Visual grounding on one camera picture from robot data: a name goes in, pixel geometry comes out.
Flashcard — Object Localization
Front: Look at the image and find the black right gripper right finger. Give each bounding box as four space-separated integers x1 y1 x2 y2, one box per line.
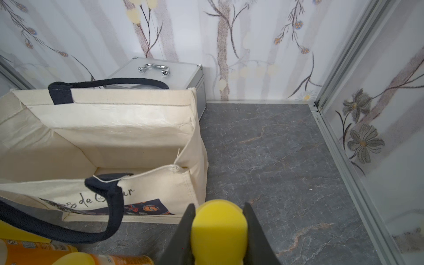
243 202 281 265

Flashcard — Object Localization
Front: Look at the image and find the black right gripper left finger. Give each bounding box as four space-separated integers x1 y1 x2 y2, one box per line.
158 204 195 265

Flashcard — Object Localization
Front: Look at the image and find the orange bottle yellow cap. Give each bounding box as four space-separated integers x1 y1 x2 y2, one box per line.
1 239 78 265
191 199 248 265
53 252 154 265

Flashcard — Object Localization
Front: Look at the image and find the cream canvas shopping bag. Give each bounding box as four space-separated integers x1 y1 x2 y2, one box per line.
1 78 208 244

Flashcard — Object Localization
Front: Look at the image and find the silver metal case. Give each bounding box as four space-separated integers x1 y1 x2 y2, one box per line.
109 57 206 118

